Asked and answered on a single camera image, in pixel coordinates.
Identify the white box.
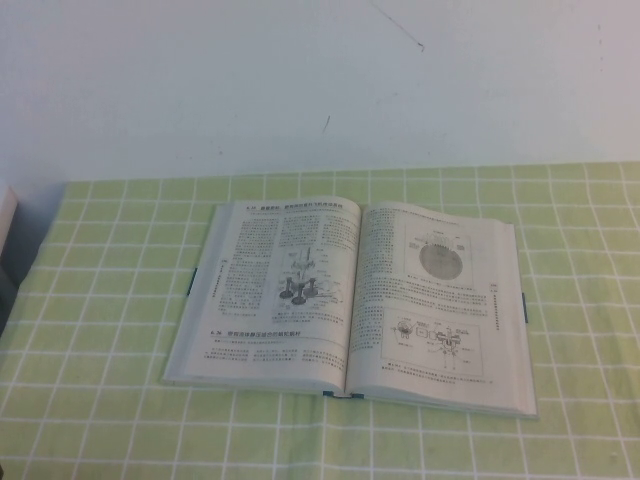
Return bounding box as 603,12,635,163
0,185,21,251

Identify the technical book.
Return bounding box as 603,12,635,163
160,196,542,420

